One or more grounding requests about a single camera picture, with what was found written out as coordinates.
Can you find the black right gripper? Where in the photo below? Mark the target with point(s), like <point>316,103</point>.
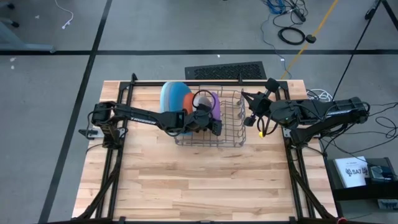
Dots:
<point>267,109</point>

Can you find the black metal table frame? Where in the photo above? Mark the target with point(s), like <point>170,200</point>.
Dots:
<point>149,83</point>

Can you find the grey bench base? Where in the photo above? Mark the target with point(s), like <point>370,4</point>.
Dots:
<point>18,46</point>

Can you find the white labelled box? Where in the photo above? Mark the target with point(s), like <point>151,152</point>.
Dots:
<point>351,172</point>

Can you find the dark blue plate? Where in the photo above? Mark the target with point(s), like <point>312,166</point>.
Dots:
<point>182,93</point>

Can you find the black floor power strip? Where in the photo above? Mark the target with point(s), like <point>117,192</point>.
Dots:
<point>300,15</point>

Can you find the orange plate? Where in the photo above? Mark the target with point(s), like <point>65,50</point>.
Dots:
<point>187,104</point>

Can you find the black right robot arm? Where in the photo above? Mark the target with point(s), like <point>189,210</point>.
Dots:
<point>326,112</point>

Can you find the dark grey device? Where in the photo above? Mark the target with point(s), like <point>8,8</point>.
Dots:
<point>381,173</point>

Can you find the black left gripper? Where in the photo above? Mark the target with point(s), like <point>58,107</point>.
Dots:
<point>202,119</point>

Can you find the black stand leg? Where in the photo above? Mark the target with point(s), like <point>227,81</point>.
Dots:
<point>371,12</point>

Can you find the black side cart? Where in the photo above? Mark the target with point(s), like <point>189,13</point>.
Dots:
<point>357,194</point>

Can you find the black floor vent grate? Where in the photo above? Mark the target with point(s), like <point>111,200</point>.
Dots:
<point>225,71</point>

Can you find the purple plate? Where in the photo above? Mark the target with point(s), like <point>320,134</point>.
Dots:
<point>216,107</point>

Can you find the white label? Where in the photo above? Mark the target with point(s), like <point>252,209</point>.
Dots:
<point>388,203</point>

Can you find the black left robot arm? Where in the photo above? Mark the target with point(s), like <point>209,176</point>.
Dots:
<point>146,117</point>

